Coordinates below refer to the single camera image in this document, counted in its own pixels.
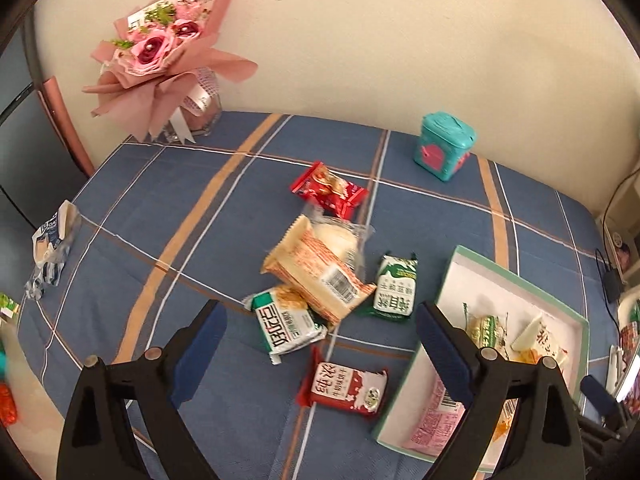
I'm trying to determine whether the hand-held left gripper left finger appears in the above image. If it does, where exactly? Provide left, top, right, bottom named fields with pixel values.
left=56, top=301, right=228, bottom=480

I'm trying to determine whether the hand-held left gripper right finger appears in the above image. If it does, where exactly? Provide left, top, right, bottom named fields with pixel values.
left=416, top=302, right=586, bottom=480

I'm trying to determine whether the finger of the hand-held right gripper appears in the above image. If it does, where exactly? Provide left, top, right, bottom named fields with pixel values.
left=580, top=375, right=625, bottom=432

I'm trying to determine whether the small green yellow packet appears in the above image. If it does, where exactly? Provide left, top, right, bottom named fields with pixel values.
left=462, top=302, right=511, bottom=361

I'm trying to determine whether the pink snack packet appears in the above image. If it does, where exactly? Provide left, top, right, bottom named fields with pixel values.
left=402, top=375, right=471, bottom=453

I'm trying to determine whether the green edged cardboard tray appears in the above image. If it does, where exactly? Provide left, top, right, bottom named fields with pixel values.
left=371, top=245, right=591, bottom=473

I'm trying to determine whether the white triangular snack packet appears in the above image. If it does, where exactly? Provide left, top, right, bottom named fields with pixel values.
left=510, top=312, right=571, bottom=368

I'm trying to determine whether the dark green biscuit packet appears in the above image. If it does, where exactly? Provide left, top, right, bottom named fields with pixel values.
left=356, top=252, right=420, bottom=320

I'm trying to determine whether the orange cake clear packet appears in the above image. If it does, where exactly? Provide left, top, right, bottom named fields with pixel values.
left=492, top=400, right=521, bottom=443

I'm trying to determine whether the green white cracker packet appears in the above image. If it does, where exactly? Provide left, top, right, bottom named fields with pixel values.
left=243, top=285, right=328, bottom=366

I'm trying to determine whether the red white milk packet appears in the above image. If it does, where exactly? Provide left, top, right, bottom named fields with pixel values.
left=296, top=346, right=390, bottom=415

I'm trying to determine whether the orange striped cake packet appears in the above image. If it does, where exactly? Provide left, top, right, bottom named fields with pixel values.
left=262, top=214, right=377, bottom=323

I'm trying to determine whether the clear white bun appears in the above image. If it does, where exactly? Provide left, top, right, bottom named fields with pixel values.
left=305, top=212, right=376, bottom=286

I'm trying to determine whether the colourful printed container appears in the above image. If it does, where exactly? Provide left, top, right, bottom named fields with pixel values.
left=619, top=300, right=640, bottom=361

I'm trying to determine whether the black power adapter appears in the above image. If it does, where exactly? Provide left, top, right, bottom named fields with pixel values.
left=602, top=267, right=625, bottom=303

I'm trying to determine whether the blue plaid tablecloth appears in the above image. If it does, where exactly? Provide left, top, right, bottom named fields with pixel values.
left=15, top=110, right=621, bottom=480

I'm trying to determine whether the cream wooden shelf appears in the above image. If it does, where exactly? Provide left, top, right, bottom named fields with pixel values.
left=597, top=175, right=640, bottom=281

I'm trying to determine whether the blue white crumpled packet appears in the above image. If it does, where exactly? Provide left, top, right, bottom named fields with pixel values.
left=25, top=200, right=83, bottom=301

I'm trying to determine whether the orange red packet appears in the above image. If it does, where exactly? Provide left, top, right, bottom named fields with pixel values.
left=0, top=382, right=18, bottom=426

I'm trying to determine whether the red candy packet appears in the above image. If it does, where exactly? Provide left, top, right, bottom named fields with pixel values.
left=290, top=161, right=370, bottom=220

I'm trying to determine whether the teal toy box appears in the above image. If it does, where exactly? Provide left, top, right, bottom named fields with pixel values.
left=413, top=112, right=477, bottom=182

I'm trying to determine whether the clear glass vase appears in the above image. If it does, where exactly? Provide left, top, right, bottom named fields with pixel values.
left=162, top=67, right=223, bottom=143

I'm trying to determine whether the dark cabinet pink trim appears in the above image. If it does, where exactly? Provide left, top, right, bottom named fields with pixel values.
left=0, top=10, right=96, bottom=311

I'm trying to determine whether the pink flower bouquet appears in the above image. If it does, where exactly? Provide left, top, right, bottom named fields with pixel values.
left=82, top=0, right=258, bottom=143

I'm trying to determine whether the black cable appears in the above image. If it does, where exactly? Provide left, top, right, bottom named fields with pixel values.
left=595, top=165, right=640, bottom=273

